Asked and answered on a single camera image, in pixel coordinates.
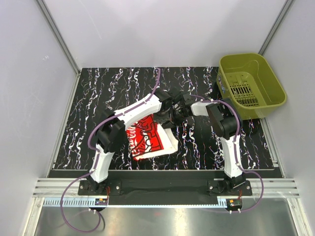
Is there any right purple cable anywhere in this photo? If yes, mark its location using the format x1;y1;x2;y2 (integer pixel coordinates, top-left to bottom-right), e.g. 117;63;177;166
190;94;264;214

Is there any right aluminium frame post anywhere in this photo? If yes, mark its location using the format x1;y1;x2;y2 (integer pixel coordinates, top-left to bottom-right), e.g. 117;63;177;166
258;0;295;56

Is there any olive green plastic basket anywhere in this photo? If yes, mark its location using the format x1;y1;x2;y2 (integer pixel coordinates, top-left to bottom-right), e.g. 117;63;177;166
217;53;287;120

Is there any aluminium rail profile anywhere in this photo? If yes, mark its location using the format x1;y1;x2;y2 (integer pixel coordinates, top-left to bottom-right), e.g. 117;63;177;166
31;178;82;197

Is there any white t shirt red print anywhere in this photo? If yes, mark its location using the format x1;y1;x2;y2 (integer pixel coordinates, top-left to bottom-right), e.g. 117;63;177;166
126;115;178;161

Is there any purple cable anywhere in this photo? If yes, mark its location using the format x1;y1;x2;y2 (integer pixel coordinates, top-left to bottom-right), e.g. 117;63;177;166
59;67;163;233
190;94;264;214

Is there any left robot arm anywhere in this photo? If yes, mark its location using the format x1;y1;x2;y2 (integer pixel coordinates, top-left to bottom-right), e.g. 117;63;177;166
87;88;178;195

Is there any left aluminium frame post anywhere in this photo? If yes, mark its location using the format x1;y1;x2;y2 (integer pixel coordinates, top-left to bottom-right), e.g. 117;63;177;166
35;0;81;75

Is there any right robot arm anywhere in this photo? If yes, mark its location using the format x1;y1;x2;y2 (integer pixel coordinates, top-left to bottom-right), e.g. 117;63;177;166
170;91;246;195

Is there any aluminium frame post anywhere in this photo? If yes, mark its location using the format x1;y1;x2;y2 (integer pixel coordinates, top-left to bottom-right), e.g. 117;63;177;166
258;0;295;56
35;0;81;75

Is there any slotted grey cable duct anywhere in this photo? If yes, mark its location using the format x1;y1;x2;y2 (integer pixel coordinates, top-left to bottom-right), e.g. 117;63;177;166
43;197;227;209

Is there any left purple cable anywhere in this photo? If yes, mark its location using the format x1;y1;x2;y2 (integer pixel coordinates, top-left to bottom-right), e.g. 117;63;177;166
59;67;163;233

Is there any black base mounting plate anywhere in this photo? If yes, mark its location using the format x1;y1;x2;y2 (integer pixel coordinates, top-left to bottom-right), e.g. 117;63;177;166
78;170;252;196

